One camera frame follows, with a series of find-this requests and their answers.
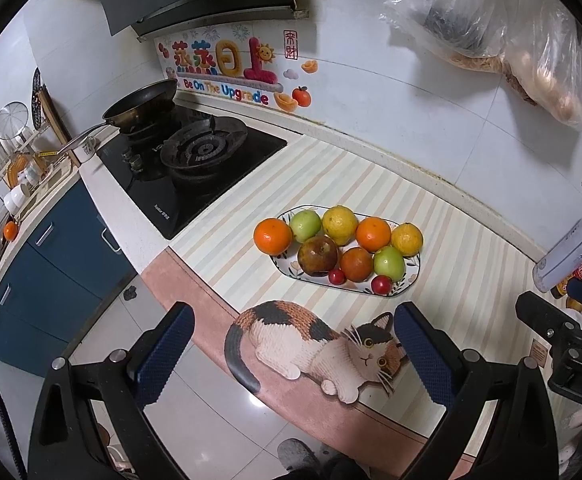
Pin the silver gas canister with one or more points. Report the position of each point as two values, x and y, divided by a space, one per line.
566 255

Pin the metal mesh strainer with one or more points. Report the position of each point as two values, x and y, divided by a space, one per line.
11 120

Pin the wooden cutting board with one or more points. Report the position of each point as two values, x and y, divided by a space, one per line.
53 115

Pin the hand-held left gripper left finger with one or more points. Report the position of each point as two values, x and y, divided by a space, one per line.
168 355

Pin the person's grey shoe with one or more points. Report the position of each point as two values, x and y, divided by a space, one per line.
297 455

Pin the green apple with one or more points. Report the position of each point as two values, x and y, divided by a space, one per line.
305 225
389 262

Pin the reddish brown orange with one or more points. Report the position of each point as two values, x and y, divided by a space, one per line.
356 264

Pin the white mug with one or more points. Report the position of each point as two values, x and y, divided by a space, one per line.
87 151

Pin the black frying pan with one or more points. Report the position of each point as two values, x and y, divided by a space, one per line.
141 105

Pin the blue kitchen cabinet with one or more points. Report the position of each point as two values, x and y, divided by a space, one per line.
61 270

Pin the dark brown fruit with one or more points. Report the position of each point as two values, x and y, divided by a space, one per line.
317 256

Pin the dish rack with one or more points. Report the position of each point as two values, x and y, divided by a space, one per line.
21 170

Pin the small red fruit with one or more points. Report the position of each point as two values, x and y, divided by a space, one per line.
381 284
337 276

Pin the small orange round object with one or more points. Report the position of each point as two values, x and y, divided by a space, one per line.
10 230

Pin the clear plastic bag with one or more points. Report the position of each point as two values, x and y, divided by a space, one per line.
471 25

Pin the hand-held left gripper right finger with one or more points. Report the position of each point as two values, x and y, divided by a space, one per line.
421 355

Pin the floral ceramic plate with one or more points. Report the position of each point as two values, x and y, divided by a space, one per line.
285 264

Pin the colourful wall sticker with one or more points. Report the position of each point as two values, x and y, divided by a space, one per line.
231 67

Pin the striped cat print mat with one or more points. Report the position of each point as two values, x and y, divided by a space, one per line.
471 270

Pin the yellow citrus fruit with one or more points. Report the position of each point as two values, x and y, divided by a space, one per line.
339 224
407 239

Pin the black gas stove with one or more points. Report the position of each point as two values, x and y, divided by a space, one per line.
191 197

